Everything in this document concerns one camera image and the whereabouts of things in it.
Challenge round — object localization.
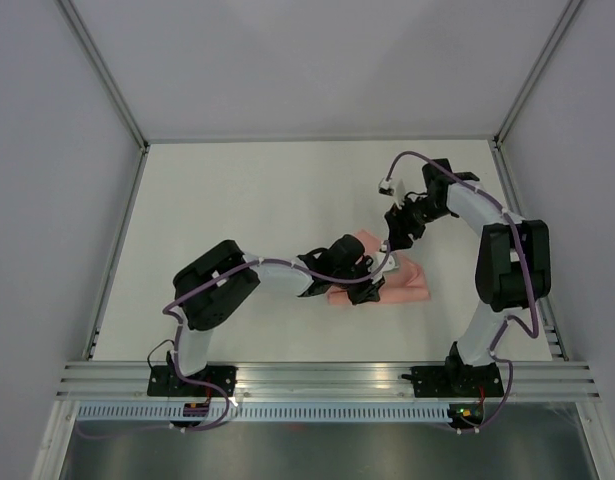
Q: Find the purple cable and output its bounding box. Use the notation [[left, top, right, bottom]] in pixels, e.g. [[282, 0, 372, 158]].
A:
[[384, 150, 541, 436], [76, 242, 391, 441]]

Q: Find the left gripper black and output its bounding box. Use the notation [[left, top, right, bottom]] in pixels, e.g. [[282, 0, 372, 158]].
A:
[[332, 256, 385, 306]]

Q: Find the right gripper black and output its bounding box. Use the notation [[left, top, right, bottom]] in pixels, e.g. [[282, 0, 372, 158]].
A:
[[384, 194, 451, 252]]

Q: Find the left aluminium frame post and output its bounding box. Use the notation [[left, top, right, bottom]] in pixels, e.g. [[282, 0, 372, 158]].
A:
[[55, 0, 149, 152]]

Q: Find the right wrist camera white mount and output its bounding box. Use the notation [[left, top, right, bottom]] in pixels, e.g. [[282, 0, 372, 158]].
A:
[[378, 177, 407, 209]]

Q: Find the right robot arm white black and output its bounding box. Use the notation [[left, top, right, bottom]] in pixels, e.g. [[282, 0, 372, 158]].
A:
[[379, 159, 551, 396]]

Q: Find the pink cloth napkin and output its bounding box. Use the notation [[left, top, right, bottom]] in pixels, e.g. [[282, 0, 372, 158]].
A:
[[326, 230, 430, 306]]

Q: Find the aluminium mounting rail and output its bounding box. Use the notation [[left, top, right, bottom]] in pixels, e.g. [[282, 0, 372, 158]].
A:
[[55, 361, 601, 403]]

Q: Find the right aluminium frame post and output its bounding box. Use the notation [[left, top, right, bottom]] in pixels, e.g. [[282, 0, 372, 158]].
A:
[[491, 0, 586, 149]]

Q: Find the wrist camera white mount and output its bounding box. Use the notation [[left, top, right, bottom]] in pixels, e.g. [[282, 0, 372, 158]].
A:
[[378, 177, 407, 209], [375, 240, 400, 275]]

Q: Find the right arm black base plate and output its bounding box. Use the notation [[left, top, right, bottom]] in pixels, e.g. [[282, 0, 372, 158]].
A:
[[400, 363, 504, 399]]

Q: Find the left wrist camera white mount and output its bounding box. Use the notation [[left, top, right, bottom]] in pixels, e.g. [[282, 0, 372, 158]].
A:
[[375, 240, 400, 275]]

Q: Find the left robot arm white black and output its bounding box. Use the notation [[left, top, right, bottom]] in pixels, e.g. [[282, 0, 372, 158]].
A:
[[163, 234, 397, 396]]

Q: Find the white slotted cable duct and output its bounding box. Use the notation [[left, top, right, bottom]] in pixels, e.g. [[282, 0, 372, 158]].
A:
[[76, 401, 450, 423]]

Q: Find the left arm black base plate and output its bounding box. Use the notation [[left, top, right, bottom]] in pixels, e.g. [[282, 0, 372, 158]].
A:
[[147, 365, 237, 398]]

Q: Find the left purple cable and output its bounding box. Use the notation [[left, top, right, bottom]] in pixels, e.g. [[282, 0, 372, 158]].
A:
[[76, 242, 391, 441]]

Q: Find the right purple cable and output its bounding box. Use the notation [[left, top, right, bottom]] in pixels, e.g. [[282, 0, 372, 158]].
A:
[[384, 150, 541, 436]]

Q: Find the aluminium frame post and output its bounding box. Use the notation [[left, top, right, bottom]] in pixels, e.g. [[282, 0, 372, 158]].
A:
[[55, 0, 149, 152], [491, 0, 586, 149]]

